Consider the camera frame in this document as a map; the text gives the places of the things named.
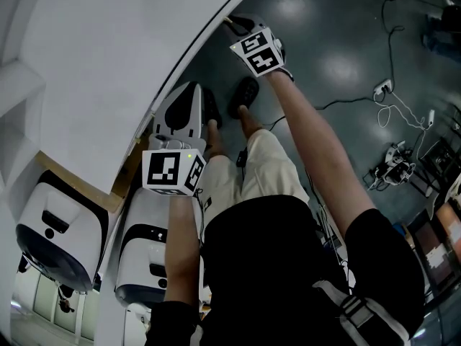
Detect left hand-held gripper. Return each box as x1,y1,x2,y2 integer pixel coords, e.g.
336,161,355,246
141,81,207,197

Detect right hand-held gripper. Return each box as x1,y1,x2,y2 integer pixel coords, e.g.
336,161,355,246
228,13,288,79

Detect person's left forearm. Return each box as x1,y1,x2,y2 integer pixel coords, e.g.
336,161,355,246
164,192,202,308

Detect person's right forearm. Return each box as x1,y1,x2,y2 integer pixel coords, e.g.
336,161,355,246
266,68,377,239

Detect white round table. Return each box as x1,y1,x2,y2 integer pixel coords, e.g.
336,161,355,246
0,0,270,203

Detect person's right black shoe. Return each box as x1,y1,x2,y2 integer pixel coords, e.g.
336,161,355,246
227,76,260,119

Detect person's black shoe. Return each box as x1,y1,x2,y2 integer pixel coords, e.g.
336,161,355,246
227,76,260,119
202,87,223,129

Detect person's left leg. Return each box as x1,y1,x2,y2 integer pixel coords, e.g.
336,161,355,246
205,119,226,158

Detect person's leg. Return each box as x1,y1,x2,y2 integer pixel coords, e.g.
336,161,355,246
205,119,226,158
237,105,266,138

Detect brown cardboard box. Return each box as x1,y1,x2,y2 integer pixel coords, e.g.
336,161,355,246
35,135,148,214

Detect person's right leg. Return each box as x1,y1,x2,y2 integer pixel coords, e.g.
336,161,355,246
237,105,266,138

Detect person's left black shoe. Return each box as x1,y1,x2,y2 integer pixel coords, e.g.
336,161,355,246
202,87,223,129

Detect white black hard case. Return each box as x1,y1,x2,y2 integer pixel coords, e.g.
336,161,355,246
16,169,109,293
115,185,202,308

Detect person's beige shorts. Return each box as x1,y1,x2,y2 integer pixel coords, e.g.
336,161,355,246
196,128,310,237

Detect white power strip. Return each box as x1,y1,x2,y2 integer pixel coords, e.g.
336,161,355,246
373,79,393,97

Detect person's black shirt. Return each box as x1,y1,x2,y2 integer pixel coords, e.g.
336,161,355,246
143,192,426,346

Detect white black floor device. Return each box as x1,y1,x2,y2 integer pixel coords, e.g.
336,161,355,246
367,141,417,190

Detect black metal chair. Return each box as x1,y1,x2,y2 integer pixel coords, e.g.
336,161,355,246
419,137,461,198

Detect black floor cable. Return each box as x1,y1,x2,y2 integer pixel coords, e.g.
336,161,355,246
262,95,377,128

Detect white cable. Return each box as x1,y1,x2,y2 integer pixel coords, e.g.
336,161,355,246
376,92,433,131

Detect person's right shoulder strap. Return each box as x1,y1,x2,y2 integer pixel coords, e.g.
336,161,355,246
311,279,411,346

